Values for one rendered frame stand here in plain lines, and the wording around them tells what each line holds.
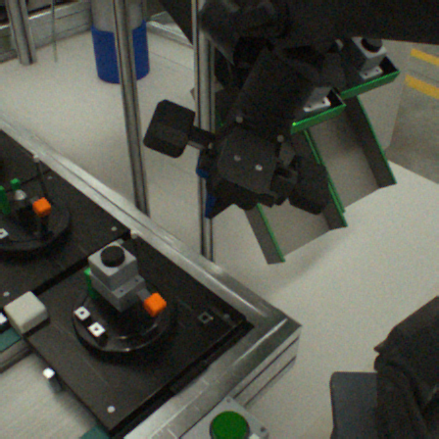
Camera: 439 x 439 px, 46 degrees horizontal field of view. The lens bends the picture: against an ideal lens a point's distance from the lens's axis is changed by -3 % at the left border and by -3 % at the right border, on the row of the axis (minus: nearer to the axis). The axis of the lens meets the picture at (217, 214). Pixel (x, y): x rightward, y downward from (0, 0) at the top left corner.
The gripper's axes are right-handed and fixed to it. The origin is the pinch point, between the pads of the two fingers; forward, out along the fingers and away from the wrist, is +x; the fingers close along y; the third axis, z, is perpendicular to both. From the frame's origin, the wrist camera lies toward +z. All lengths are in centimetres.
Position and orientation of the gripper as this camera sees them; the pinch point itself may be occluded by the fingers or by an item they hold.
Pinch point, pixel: (219, 193)
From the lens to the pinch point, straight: 54.8
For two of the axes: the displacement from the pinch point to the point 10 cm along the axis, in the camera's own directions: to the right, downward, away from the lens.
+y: 9.2, 3.6, 1.8
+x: -3.8, 6.8, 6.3
